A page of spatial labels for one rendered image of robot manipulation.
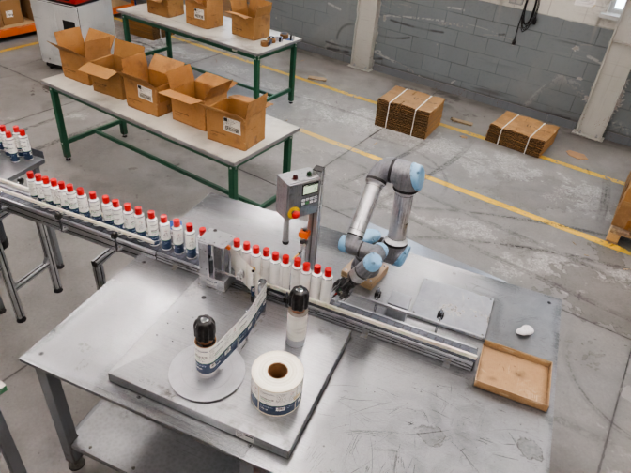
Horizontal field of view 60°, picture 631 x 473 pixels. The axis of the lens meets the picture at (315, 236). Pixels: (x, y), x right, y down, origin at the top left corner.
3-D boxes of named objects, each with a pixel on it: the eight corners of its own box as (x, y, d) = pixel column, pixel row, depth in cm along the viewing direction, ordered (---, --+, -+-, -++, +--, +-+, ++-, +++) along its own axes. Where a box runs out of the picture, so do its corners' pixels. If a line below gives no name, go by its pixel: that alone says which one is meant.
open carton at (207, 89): (156, 122, 424) (151, 76, 402) (202, 102, 462) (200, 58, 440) (199, 140, 407) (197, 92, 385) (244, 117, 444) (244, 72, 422)
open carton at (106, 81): (79, 94, 456) (70, 49, 434) (118, 79, 488) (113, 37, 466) (113, 106, 443) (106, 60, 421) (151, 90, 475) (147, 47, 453)
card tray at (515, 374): (473, 386, 234) (475, 379, 232) (483, 344, 254) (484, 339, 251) (546, 412, 226) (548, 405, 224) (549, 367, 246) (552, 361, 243)
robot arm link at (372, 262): (387, 260, 236) (379, 269, 230) (372, 273, 243) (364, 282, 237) (374, 247, 236) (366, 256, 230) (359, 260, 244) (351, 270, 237)
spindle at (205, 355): (192, 373, 220) (187, 323, 203) (203, 358, 227) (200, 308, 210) (210, 381, 218) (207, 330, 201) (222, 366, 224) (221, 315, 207)
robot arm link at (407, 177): (381, 252, 281) (398, 153, 252) (408, 261, 275) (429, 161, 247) (373, 263, 271) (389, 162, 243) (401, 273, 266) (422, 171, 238)
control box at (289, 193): (275, 210, 249) (276, 174, 237) (307, 202, 257) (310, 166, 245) (286, 221, 242) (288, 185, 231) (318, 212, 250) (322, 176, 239)
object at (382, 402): (20, 361, 228) (19, 358, 227) (211, 194, 342) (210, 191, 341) (538, 595, 171) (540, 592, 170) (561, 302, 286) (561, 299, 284)
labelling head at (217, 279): (199, 282, 265) (196, 240, 250) (213, 267, 275) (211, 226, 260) (224, 292, 261) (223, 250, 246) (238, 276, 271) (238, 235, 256)
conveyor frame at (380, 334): (155, 259, 285) (155, 251, 282) (168, 248, 293) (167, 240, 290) (471, 372, 240) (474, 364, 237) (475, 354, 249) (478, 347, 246)
